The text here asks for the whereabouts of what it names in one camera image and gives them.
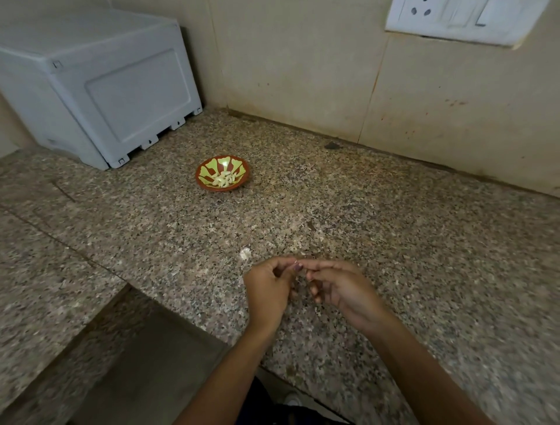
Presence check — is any person's left hand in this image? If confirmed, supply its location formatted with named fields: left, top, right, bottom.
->
left=243, top=257, right=304, bottom=334

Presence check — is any person's right hand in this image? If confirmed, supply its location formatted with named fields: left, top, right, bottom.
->
left=306, top=259, right=393, bottom=336

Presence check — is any person's right forearm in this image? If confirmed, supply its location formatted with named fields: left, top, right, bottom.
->
left=363, top=310, right=497, bottom=425

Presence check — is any person's left forearm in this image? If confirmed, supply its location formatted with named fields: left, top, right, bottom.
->
left=173, top=322, right=281, bottom=425

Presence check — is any pile of peeled garlic cloves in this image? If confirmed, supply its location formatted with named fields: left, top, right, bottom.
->
left=212, top=170, right=239, bottom=188

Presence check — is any brown bowl with yellow pattern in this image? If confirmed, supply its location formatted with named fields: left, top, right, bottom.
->
left=195, top=155, right=251, bottom=192

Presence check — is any person's dark clothing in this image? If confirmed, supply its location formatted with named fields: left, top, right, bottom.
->
left=236, top=376, right=353, bottom=425

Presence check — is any grey plastic appliance box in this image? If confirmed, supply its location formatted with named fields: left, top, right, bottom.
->
left=0, top=7, right=204, bottom=171

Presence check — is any white wall switchboard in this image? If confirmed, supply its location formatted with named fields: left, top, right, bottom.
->
left=385, top=0, right=551, bottom=48

